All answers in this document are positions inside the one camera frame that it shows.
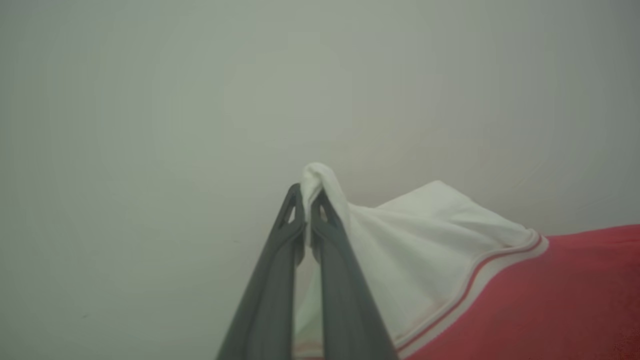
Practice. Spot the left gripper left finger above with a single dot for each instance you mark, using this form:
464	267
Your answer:
270	300

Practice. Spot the red basketball jersey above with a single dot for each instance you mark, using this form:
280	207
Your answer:
500	310

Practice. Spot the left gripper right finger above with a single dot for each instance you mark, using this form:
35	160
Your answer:
345	310

